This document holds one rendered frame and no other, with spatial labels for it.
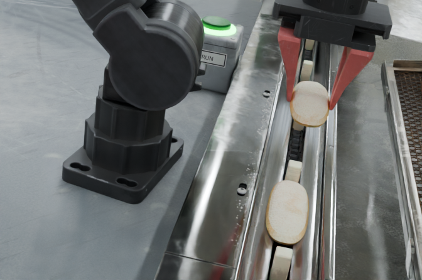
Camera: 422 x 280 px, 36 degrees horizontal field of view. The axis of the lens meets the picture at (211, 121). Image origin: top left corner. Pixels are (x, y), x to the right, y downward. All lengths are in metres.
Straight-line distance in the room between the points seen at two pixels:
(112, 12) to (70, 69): 0.33
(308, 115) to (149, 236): 0.18
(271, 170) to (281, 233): 0.11
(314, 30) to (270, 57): 0.33
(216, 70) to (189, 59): 0.29
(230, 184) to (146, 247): 0.10
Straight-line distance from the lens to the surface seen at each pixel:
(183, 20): 0.61
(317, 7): 0.58
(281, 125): 0.75
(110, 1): 0.58
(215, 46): 0.85
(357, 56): 0.58
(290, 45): 0.58
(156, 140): 0.64
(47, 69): 0.89
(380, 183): 0.75
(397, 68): 0.88
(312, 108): 0.61
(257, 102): 0.76
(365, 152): 0.80
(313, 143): 0.73
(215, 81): 0.86
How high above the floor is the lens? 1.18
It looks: 27 degrees down
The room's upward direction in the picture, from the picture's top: 9 degrees clockwise
